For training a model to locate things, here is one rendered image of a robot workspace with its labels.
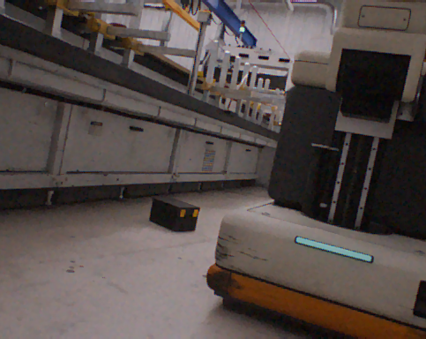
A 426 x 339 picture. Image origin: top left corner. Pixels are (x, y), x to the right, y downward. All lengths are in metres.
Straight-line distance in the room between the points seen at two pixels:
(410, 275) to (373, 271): 0.08
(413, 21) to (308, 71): 0.39
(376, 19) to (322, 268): 0.64
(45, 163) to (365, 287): 1.48
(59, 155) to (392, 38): 1.49
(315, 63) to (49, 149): 1.24
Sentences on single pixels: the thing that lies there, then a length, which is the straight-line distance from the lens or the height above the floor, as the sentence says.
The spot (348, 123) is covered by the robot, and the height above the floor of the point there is 0.58.
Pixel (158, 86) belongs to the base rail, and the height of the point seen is 0.67.
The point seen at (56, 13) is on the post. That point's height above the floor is 0.78.
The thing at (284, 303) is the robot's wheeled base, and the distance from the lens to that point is 1.16.
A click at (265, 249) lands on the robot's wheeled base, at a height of 0.20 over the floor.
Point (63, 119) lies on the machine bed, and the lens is 2.07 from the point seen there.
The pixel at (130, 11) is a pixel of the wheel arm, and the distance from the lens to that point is 1.54.
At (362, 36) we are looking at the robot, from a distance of 1.18.
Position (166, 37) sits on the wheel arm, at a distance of 1.74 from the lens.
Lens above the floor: 0.45
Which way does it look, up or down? 3 degrees down
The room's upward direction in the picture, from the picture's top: 11 degrees clockwise
